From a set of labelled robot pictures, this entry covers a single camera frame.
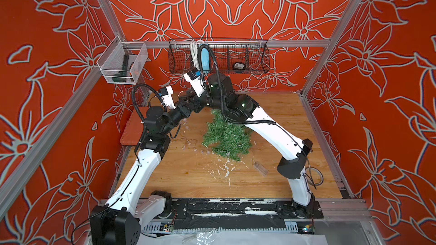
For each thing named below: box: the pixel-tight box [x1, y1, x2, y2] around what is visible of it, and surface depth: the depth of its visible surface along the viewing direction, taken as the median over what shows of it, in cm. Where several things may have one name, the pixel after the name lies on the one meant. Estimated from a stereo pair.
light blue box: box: [200, 47, 211, 71], surface depth 90 cm
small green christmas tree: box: [201, 108, 253, 162], surface depth 74 cm
